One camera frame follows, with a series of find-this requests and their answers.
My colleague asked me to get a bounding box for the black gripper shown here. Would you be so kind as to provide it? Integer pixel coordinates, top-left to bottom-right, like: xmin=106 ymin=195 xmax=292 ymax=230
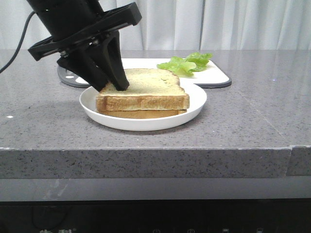
xmin=28 ymin=2 xmax=142 ymax=91

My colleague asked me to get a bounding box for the bread slice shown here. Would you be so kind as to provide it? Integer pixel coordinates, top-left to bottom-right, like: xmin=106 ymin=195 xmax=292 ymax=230
xmin=97 ymin=110 xmax=187 ymax=119
xmin=96 ymin=68 xmax=190 ymax=112

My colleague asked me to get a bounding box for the green lettuce leaf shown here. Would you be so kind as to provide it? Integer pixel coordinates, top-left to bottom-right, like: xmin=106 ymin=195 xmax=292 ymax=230
xmin=156 ymin=52 xmax=213 ymax=77

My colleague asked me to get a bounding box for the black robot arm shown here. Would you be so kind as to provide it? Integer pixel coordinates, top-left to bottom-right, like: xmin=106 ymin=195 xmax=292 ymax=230
xmin=28 ymin=0 xmax=142 ymax=91

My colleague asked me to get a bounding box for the white curtain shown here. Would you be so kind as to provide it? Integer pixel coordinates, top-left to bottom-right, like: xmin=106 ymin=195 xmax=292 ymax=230
xmin=120 ymin=0 xmax=311 ymax=50

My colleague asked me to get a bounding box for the white round plate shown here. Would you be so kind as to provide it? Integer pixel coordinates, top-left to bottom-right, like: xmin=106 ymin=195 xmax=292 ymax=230
xmin=79 ymin=79 xmax=207 ymax=131

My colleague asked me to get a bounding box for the white grey cutting board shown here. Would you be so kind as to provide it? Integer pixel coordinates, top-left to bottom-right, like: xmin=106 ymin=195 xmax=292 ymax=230
xmin=57 ymin=58 xmax=232 ymax=88

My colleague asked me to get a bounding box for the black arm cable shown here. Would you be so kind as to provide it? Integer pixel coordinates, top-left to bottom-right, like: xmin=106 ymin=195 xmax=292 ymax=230
xmin=0 ymin=10 xmax=35 ymax=74

